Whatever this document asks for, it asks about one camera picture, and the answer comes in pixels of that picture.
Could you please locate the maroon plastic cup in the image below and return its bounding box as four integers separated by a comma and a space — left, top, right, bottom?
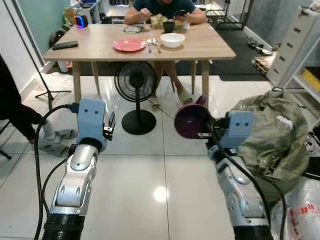
174, 97, 213, 140

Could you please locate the black standing fan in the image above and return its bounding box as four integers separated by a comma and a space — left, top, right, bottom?
114, 61, 158, 136

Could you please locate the green woven sack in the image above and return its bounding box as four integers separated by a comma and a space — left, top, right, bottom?
231, 90, 311, 203

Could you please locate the light wooden table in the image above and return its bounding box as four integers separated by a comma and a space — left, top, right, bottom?
43, 22, 237, 104

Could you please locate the pink round plate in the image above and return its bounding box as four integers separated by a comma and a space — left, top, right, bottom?
112, 38, 147, 53

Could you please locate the thin black floor stand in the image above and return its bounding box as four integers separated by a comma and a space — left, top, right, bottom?
5, 0, 73, 111

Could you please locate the black remote control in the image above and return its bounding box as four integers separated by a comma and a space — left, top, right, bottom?
52, 41, 79, 51

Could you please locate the small metal spoon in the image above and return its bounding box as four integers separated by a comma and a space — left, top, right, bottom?
151, 37, 162, 54

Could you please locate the person in black trousers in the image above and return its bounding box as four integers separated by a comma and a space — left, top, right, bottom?
0, 55, 78, 157

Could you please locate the white ceramic bowl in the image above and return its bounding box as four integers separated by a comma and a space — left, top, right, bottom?
160, 33, 186, 49

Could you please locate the black speaker with blue light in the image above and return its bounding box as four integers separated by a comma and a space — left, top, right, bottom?
74, 15, 89, 28

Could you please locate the black mug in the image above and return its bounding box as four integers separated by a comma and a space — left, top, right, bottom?
163, 20, 176, 34

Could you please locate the bowl of food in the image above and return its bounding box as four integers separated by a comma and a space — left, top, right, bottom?
150, 14, 168, 30

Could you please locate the white drawer cabinet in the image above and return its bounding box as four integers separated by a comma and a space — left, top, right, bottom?
266, 5, 320, 101

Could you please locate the black metal rack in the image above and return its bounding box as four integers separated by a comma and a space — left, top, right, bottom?
207, 0, 251, 31

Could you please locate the clear plastic bag red print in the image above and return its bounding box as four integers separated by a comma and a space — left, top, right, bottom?
272, 177, 320, 240

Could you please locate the seated person in teal shirt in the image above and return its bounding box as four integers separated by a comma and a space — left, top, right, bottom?
123, 0, 207, 108

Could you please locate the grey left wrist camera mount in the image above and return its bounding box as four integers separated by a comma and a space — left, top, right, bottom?
77, 98, 109, 152

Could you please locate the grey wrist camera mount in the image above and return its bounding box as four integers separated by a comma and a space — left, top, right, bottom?
220, 111, 254, 151
77, 98, 109, 152

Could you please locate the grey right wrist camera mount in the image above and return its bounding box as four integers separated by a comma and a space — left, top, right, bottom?
220, 111, 254, 151

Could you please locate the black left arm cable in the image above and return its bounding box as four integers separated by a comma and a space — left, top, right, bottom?
33, 102, 81, 240

